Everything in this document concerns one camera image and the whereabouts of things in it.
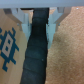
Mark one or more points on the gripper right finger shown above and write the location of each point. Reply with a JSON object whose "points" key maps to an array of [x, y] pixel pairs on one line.
{"points": [[50, 30]]}

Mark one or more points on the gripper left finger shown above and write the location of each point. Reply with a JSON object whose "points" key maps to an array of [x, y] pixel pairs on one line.
{"points": [[25, 24]]}

